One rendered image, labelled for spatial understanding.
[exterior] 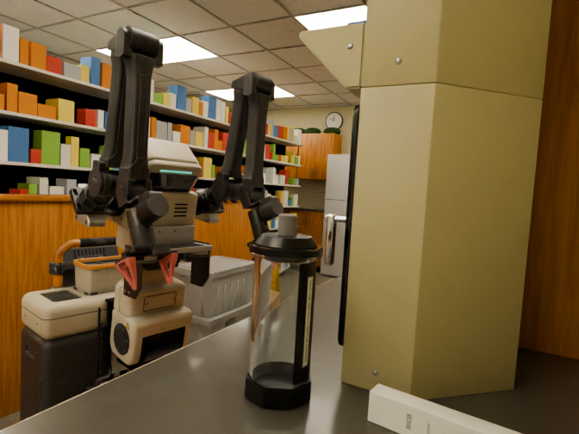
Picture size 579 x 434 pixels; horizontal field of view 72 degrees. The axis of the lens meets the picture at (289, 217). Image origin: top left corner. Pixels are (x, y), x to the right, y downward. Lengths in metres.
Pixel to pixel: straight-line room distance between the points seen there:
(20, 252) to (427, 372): 2.15
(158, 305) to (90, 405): 0.84
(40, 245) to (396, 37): 2.19
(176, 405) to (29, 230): 1.95
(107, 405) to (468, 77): 0.69
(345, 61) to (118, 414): 0.60
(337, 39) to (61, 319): 1.29
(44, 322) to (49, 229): 1.01
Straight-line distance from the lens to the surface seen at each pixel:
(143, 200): 1.05
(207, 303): 2.88
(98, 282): 1.68
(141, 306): 1.43
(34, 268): 2.54
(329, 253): 0.71
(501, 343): 0.76
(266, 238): 0.56
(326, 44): 0.70
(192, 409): 0.62
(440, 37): 0.66
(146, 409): 0.63
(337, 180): 5.89
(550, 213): 0.98
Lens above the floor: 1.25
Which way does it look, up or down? 4 degrees down
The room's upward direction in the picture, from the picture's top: 3 degrees clockwise
